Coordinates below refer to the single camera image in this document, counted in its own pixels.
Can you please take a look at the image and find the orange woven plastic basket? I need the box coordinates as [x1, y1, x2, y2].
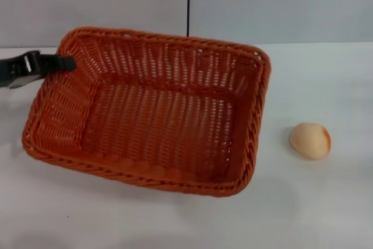
[21, 26, 272, 197]

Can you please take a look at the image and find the black vertical wall seam strip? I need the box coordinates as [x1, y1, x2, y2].
[186, 0, 191, 38]

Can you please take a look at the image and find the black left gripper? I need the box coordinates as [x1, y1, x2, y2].
[0, 51, 78, 90]

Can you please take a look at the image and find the pale peach with red blush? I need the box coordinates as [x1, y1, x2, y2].
[288, 122, 332, 162]

